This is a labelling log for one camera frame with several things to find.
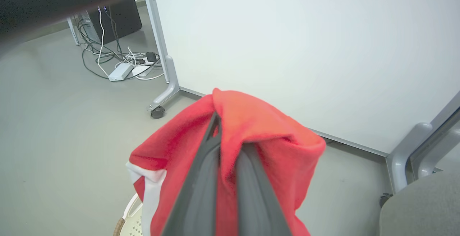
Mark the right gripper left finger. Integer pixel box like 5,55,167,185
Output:
161,112,222,236

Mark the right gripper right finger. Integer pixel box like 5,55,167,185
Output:
236,143,293,236

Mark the red white garment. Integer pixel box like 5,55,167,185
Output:
126,88,327,236

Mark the grey fabric sofa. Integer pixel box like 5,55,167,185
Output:
379,170,460,236

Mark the cream plastic laundry basket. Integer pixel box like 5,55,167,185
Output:
113,193,144,236

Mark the grey partition leg with caster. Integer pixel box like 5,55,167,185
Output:
147,55,180,112

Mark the flat white power strip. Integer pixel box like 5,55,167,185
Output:
131,64,156,78

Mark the white power brick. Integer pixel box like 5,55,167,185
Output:
108,63,134,82

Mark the large white partition panel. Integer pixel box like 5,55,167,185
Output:
143,0,460,157

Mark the black computer tower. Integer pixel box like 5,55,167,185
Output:
87,0,143,45

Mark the grey table leg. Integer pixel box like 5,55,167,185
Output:
66,15,82,46

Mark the short white cable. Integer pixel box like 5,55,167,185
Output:
136,72,165,81

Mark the long white cable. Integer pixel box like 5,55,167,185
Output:
96,8,110,77

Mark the black cable bundle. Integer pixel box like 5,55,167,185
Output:
74,11,162,80

